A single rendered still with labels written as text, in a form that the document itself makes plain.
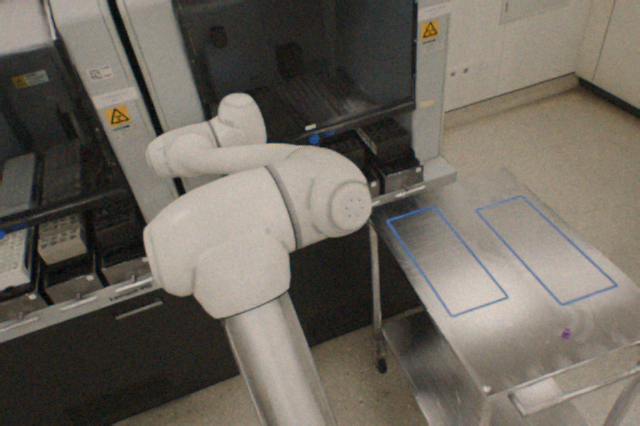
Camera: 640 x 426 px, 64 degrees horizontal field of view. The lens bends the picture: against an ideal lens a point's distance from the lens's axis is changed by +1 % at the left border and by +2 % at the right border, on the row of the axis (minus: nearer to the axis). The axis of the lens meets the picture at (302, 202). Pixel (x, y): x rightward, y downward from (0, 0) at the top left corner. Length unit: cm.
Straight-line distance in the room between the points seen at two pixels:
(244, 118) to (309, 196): 56
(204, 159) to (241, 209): 42
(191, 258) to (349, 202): 22
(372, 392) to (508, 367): 95
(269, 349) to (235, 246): 14
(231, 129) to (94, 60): 34
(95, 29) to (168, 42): 16
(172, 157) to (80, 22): 34
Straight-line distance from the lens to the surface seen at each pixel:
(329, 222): 66
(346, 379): 205
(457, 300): 123
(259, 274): 66
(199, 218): 66
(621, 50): 347
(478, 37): 312
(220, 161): 103
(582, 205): 281
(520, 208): 147
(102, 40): 126
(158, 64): 129
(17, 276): 157
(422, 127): 165
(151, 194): 147
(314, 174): 69
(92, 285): 155
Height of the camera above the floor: 178
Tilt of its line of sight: 41 degrees down
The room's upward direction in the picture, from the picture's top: 9 degrees counter-clockwise
